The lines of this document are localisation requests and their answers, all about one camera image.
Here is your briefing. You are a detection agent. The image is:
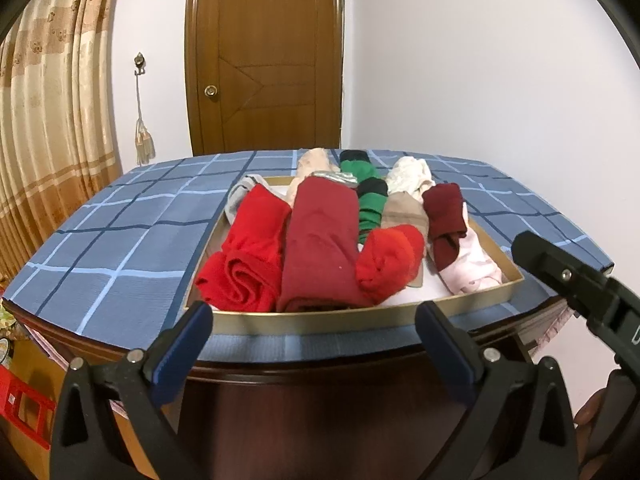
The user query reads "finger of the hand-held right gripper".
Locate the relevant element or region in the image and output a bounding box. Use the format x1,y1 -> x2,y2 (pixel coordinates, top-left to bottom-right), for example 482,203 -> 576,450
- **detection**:
510,231 -> 614,322

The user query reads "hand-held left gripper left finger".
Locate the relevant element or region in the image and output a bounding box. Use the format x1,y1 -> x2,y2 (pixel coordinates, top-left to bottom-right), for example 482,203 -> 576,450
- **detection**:
50,300 -> 215,480

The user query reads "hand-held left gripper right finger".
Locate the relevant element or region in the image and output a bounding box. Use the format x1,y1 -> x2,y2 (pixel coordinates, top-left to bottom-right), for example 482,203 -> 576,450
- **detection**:
414,300 -> 582,480

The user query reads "pale pinkish white underwear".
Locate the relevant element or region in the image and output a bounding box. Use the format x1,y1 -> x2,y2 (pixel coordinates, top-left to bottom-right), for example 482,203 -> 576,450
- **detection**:
438,204 -> 504,297

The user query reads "gold cardboard tray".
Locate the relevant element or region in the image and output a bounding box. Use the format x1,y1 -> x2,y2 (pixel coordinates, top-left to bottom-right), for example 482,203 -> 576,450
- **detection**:
180,174 -> 526,339

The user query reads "maroon underwear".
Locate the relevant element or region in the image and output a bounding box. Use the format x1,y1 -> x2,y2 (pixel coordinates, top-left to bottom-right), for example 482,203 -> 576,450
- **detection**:
422,183 -> 469,269

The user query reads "bright red sock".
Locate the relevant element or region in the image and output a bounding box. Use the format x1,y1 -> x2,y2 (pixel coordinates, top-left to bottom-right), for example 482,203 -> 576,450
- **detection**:
355,224 -> 427,305

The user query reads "bright red underwear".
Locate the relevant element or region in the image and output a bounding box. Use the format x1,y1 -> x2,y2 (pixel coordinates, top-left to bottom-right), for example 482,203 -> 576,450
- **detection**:
194,183 -> 293,313

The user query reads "white lace underwear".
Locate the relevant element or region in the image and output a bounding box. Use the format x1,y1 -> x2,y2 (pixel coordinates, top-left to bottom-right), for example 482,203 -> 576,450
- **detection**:
387,156 -> 435,199

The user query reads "green and black sock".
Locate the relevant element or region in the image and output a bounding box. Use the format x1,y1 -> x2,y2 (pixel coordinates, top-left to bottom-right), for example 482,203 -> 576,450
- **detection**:
339,149 -> 389,244

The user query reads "dark red underwear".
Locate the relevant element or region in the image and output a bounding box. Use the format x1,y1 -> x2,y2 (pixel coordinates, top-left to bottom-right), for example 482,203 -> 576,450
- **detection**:
276,176 -> 374,314

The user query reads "grey and white underwear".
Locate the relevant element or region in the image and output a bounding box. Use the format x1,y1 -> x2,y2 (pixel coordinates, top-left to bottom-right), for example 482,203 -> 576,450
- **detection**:
224,173 -> 274,224

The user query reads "silver grey underwear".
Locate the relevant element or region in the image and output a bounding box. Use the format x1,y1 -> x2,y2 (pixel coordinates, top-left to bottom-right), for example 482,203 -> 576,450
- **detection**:
310,169 -> 359,190

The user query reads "pale peach underwear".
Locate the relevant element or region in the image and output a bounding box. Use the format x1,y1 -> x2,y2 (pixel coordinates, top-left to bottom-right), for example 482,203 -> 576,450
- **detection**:
287,147 -> 339,206

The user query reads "person's right hand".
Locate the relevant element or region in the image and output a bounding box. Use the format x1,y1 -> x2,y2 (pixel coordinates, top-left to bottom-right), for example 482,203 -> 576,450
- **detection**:
573,388 -> 610,480

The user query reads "blue plaid tablecloth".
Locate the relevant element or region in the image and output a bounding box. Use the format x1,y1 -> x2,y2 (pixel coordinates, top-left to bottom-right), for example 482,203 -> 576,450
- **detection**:
2,147 -> 615,362

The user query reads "dark wooden dresser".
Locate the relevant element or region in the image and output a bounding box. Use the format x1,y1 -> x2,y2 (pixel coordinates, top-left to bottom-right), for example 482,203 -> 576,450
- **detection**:
0,299 -> 582,480

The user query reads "red plastic basket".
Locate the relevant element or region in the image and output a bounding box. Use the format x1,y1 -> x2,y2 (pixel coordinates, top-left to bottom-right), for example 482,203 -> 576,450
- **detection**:
0,364 -> 57,449

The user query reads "colourful clutter pile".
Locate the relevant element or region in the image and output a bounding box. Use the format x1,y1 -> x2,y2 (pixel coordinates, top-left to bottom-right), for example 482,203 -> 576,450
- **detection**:
0,304 -> 24,367

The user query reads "beige curtain tassel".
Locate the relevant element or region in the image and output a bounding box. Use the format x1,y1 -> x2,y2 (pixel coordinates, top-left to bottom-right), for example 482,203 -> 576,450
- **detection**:
133,75 -> 157,166

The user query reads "beige patterned curtain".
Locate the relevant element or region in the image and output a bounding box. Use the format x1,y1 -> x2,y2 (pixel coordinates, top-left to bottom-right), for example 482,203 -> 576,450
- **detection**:
0,0 -> 127,282

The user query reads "brown wooden door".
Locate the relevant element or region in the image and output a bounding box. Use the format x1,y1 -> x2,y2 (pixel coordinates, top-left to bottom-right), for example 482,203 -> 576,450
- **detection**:
183,0 -> 347,157

